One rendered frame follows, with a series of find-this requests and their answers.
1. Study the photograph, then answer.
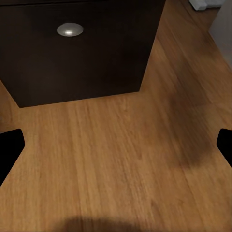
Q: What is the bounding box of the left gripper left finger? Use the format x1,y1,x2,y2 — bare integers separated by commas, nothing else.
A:
0,129,25,187

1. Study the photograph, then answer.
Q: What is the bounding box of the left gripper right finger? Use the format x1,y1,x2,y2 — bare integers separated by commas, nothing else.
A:
217,128,232,167

